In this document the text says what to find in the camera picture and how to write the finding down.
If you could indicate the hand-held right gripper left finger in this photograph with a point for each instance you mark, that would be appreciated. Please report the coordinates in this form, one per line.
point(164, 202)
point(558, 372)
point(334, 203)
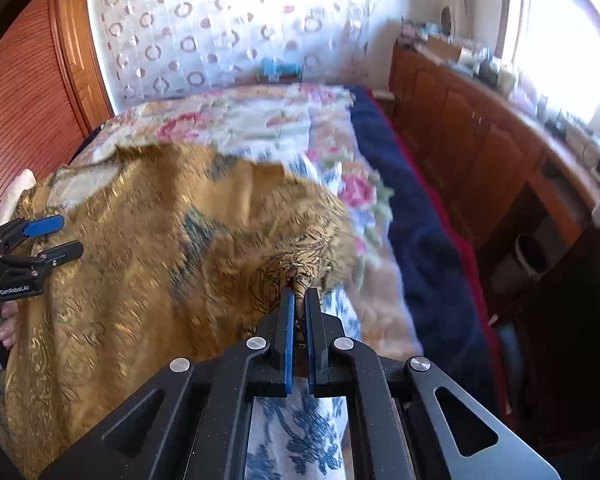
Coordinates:
point(289, 345)

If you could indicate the navy blue blanket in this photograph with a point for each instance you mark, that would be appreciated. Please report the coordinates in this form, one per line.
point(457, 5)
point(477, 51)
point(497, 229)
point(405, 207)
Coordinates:
point(420, 210)

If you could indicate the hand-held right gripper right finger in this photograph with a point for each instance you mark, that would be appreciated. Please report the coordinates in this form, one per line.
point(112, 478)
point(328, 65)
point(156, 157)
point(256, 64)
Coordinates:
point(311, 345)

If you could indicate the blue toy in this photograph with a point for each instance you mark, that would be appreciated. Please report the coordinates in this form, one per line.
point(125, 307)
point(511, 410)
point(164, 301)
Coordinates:
point(279, 69)

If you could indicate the pale pink pillow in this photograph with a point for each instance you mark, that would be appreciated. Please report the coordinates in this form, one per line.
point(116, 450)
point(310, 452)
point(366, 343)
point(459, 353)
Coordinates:
point(17, 190)

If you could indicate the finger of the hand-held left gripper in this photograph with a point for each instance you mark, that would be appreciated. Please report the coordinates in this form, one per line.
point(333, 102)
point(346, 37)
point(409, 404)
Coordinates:
point(42, 226)
point(55, 255)

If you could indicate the white bucket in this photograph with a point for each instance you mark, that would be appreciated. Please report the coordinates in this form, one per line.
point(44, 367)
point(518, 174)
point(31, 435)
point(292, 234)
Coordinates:
point(530, 257)

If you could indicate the wooden wardrobe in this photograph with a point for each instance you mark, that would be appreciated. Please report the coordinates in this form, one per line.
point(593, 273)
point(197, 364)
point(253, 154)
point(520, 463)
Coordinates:
point(25, 100)

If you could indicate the bright window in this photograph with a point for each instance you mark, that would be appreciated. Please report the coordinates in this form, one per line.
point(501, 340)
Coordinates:
point(565, 50)

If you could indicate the white curtain with circles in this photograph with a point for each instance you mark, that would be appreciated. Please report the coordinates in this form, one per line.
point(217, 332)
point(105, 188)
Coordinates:
point(205, 25)

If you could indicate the wooden side cabinet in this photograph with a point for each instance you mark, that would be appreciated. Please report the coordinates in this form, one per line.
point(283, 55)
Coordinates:
point(460, 125)

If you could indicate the row of small countertop clutter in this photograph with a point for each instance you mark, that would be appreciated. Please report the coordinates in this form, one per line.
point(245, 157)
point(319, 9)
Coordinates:
point(500, 72)

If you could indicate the gold patterned garment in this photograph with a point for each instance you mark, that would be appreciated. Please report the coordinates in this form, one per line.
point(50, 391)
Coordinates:
point(155, 260)

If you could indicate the cardboard box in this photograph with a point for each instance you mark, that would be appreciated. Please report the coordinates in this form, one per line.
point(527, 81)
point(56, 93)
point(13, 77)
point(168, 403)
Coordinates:
point(442, 47)

